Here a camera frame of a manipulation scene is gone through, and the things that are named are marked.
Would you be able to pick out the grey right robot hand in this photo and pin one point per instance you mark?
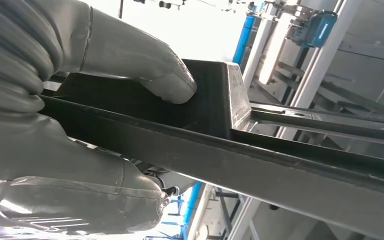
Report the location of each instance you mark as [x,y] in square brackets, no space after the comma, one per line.
[79,185]

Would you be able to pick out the blue pole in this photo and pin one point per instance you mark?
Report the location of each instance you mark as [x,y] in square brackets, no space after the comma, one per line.
[244,39]

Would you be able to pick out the blue metal frame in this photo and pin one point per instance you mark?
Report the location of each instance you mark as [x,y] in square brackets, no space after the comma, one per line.
[192,202]

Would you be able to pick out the blue box device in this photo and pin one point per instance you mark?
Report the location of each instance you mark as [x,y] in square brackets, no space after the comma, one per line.
[318,30]

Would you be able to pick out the aluminium profile frame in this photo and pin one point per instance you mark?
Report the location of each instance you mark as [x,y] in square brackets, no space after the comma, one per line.
[322,66]

